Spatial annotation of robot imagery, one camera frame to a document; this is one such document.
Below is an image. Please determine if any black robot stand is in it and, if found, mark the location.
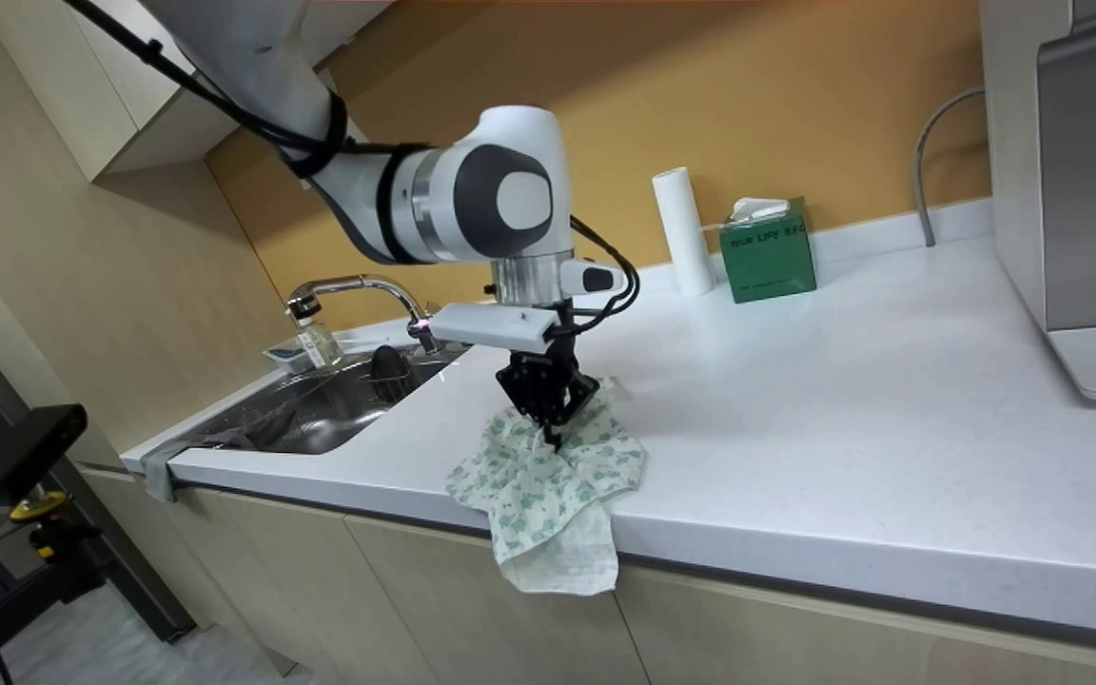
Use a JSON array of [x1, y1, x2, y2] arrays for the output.
[[0, 293, 201, 685]]

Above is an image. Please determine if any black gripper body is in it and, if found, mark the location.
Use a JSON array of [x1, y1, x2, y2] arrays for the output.
[[492, 331, 605, 425]]

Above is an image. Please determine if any white paper roll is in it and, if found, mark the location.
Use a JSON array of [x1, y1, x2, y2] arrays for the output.
[[646, 165, 716, 299]]

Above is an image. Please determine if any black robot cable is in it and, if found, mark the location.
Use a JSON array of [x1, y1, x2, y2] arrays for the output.
[[64, 0, 643, 340]]

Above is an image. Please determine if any green tissue box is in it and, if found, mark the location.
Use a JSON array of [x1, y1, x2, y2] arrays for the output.
[[716, 205, 821, 308]]

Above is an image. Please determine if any beige wall cabinet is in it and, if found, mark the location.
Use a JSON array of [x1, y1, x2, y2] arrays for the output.
[[0, 0, 400, 181]]

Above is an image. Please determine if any steel sink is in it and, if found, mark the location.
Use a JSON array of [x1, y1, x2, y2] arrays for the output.
[[141, 331, 492, 497]]

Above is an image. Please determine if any beige cabinet door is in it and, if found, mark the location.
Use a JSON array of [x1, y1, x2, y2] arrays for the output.
[[608, 564, 1096, 685], [341, 511, 654, 685], [172, 487, 450, 685]]

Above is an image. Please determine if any white grey water dispenser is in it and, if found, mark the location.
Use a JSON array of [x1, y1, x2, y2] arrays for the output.
[[979, 0, 1096, 412]]

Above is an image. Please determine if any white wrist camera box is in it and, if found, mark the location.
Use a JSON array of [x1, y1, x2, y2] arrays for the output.
[[426, 299, 563, 356]]

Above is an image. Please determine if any white green floral cloth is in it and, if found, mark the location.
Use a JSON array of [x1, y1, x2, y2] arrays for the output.
[[443, 377, 650, 601]]

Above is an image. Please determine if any clear glass cup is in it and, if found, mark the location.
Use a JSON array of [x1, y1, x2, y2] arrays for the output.
[[291, 316, 341, 374]]

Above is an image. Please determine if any white tissue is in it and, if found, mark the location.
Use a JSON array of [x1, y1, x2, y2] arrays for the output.
[[726, 194, 794, 227]]

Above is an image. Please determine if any dark rounded kitchen item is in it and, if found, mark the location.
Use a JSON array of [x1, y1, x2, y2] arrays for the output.
[[370, 341, 419, 390]]

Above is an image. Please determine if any yellow clamp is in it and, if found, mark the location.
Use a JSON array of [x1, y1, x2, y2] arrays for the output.
[[8, 487, 76, 564]]

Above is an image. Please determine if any chrome faucet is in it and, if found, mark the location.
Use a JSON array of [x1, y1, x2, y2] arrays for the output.
[[280, 271, 455, 374]]

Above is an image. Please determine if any grey curved hose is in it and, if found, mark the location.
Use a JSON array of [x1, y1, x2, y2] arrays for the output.
[[910, 83, 990, 250]]

